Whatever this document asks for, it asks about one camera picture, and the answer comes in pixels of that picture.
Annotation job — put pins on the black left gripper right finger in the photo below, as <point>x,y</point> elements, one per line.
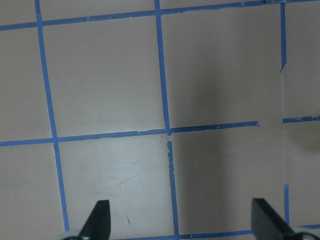
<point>266,224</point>

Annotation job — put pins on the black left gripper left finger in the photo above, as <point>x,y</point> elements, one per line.
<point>98,224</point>

